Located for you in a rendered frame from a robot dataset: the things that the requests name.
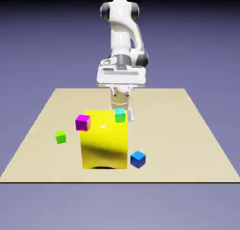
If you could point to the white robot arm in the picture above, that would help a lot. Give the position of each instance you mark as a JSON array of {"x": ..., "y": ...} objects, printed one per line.
[{"x": 120, "y": 17}]

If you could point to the small blue cube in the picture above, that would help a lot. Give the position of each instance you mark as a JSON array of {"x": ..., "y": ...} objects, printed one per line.
[{"x": 138, "y": 159}]

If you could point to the large yellow box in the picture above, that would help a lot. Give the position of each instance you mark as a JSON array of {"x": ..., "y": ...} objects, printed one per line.
[{"x": 104, "y": 139}]

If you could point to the small green cube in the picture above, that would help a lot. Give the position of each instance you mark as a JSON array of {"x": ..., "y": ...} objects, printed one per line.
[{"x": 60, "y": 137}]

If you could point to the small magenta cube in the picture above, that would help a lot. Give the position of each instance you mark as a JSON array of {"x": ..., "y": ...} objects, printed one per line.
[{"x": 82, "y": 122}]

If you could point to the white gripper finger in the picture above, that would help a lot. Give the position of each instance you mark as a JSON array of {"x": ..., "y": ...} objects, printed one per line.
[
  {"x": 128, "y": 92},
  {"x": 113, "y": 91}
]

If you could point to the small cyan cube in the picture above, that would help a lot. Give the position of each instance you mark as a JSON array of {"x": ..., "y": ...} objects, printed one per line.
[{"x": 120, "y": 115}]

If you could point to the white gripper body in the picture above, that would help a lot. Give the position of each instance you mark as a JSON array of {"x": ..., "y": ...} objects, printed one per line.
[{"x": 121, "y": 78}]

